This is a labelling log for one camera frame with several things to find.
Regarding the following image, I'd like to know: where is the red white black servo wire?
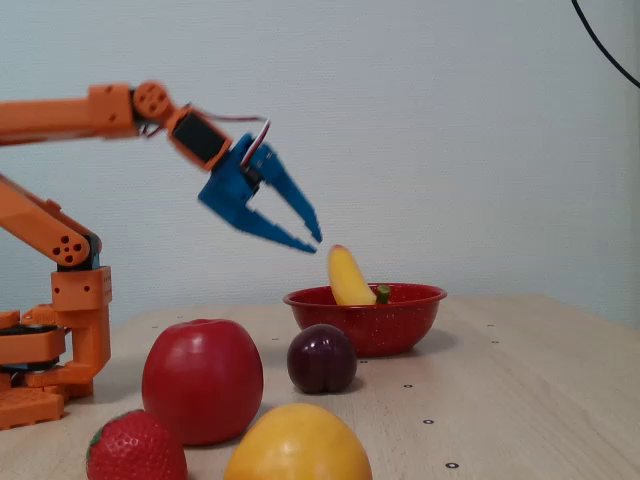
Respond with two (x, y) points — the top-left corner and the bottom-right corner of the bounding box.
(185, 101), (274, 167)

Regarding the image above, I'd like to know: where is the red toy strawberry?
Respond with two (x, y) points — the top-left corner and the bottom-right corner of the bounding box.
(85, 408), (189, 480)

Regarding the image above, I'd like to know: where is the dark purple toy plum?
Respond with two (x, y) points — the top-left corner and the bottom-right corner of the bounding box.
(286, 323), (358, 395)

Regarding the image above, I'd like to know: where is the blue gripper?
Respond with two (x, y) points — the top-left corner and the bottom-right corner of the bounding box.
(197, 133), (323, 255)

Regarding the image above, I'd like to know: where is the red speckled enamel bowl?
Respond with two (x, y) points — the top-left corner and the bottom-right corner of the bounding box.
(282, 282), (449, 359)

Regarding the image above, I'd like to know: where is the toy orange fruit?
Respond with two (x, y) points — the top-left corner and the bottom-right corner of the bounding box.
(223, 403), (374, 480)

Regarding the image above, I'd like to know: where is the black hanging cable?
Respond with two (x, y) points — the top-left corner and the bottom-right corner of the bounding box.
(571, 0), (640, 90)

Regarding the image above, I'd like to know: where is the orange robot base mount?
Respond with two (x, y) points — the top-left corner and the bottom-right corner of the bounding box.
(0, 302), (113, 431)

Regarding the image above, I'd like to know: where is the red toy apple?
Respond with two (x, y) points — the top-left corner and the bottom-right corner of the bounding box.
(141, 318), (265, 447)

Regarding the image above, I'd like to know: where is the yellow toy banana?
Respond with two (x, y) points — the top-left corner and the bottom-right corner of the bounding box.
(327, 244), (392, 307)

